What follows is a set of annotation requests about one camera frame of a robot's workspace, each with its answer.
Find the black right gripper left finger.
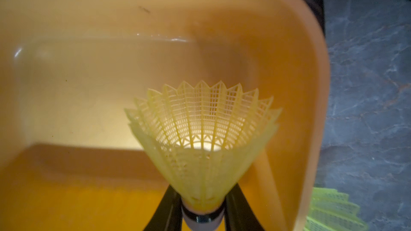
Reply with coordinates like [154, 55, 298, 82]
[144, 185, 182, 231]

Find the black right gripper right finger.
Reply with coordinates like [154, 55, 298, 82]
[224, 184, 264, 231]

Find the yellow shuttlecock two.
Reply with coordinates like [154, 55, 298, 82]
[125, 81, 281, 231]

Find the yellow shuttlecock one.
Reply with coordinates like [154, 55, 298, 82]
[304, 187, 369, 231]

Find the yellow plastic storage box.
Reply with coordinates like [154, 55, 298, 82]
[1, 0, 330, 231]

